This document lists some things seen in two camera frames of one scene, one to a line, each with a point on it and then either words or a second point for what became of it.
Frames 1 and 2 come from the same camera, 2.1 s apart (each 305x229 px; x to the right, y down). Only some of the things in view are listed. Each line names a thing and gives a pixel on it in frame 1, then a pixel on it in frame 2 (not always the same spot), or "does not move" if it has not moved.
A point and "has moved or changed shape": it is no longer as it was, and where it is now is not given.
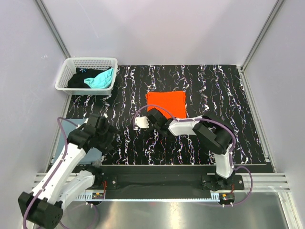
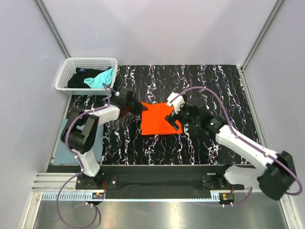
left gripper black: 111,132 → 140,107
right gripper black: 150,122 → 171,119
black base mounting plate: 164,178 does not move
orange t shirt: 172,103 has moved or changed shape
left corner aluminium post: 53,28 does not move
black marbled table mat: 217,92 does not move
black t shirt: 76,80 does not move
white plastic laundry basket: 69,66 does not move
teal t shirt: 103,80 does not move
